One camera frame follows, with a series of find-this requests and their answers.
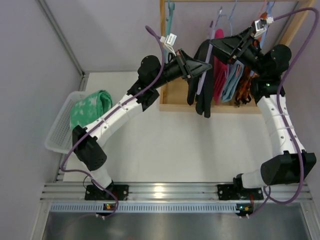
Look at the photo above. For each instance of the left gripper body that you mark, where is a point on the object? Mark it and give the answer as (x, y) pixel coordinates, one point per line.
(184, 63)

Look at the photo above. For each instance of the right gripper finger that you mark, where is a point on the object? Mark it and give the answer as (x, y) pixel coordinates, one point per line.
(230, 43)
(223, 56)

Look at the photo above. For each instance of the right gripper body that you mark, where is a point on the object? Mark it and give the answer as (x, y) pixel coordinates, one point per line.
(242, 44)

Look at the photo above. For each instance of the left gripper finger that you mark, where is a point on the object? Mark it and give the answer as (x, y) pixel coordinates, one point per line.
(190, 62)
(196, 69)

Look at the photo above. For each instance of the lilac hanger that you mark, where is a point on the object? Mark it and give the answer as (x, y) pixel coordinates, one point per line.
(209, 51)

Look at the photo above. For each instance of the black trousers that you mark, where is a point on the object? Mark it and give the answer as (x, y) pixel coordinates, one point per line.
(204, 99)

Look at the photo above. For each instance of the teal hanger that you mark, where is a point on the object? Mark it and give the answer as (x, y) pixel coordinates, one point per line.
(169, 20)

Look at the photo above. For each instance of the green trousers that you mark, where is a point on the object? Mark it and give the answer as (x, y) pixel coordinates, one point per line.
(90, 108)

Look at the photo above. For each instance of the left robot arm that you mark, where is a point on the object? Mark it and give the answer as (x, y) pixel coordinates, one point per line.
(88, 141)

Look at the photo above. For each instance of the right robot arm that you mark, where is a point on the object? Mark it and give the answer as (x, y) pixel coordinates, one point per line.
(290, 162)

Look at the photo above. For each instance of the pink trousers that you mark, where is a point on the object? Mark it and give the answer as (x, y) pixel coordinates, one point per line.
(219, 76)

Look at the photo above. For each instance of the light blue trousers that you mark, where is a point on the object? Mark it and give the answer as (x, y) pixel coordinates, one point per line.
(234, 75)

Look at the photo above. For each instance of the orange patterned trousers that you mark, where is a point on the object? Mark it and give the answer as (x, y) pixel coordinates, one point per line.
(242, 91)

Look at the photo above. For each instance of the wooden clothes rack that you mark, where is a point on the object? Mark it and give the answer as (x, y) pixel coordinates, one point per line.
(173, 95)

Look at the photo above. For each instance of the white plastic basket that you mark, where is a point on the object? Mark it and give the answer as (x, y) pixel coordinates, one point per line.
(59, 138)

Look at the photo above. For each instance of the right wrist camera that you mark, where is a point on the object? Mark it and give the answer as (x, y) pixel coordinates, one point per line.
(260, 26)

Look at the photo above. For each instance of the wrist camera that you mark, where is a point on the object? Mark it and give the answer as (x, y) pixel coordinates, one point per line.
(168, 42)
(260, 26)

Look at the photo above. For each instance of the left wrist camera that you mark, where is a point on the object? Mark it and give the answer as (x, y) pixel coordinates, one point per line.
(168, 42)

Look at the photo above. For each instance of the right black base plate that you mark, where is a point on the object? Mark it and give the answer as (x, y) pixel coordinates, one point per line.
(228, 192)

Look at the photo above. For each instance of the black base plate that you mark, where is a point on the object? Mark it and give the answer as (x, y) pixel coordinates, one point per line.
(228, 192)
(93, 193)

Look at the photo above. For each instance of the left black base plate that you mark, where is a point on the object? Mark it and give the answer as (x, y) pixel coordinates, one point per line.
(93, 193)

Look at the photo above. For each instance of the aluminium mounting rail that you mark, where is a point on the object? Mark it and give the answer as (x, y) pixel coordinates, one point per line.
(138, 191)

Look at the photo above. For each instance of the grey slotted cable duct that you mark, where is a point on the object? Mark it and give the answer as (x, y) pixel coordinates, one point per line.
(148, 207)

